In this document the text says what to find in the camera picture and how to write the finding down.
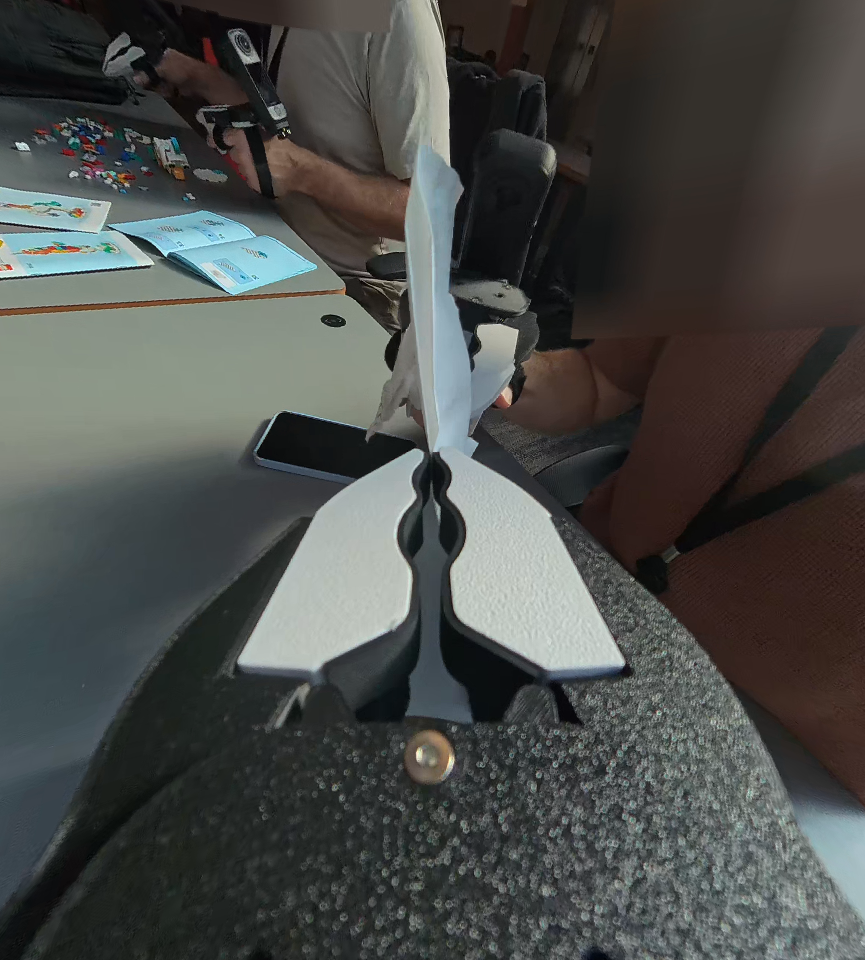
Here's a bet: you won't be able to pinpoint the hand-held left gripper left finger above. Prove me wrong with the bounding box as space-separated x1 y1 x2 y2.
237 447 431 685

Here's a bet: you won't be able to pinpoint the colourful lego pile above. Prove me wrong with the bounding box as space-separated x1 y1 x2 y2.
10 110 196 198

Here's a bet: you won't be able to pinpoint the black smartphone blue case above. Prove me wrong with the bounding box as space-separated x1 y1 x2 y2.
251 408 420 485

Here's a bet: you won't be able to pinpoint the person's right forearm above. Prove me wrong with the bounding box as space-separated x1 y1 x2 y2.
495 345 646 439

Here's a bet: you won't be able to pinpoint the black shoulder strap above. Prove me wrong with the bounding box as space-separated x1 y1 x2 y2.
634 326 865 596

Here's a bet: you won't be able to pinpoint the open blue instruction booklet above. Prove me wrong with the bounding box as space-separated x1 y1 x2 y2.
109 208 322 296

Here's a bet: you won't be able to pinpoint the black backpack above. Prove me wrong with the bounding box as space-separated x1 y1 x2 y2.
0 0 136 108

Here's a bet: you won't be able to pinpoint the black mesh office chair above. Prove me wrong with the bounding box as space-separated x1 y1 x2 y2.
527 441 638 514

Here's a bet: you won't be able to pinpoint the large plain white paper bag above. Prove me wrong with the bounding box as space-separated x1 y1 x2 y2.
367 143 522 460

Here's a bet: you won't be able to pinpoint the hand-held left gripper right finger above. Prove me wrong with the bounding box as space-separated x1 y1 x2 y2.
437 447 631 685

